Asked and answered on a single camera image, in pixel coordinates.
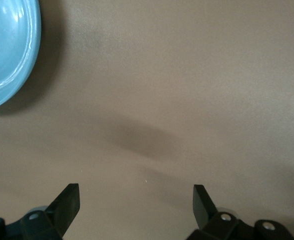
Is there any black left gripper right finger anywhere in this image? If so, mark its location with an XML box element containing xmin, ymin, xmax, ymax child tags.
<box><xmin>186</xmin><ymin>184</ymin><xmax>294</xmax><ymax>240</ymax></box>

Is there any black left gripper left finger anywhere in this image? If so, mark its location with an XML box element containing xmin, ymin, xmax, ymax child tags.
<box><xmin>0</xmin><ymin>183</ymin><xmax>81</xmax><ymax>240</ymax></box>

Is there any brown table cover sheet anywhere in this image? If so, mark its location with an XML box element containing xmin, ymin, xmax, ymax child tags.
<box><xmin>0</xmin><ymin>0</ymin><xmax>294</xmax><ymax>240</ymax></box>

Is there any blue plate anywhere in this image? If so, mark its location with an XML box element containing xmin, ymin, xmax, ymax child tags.
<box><xmin>0</xmin><ymin>0</ymin><xmax>42</xmax><ymax>113</ymax></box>

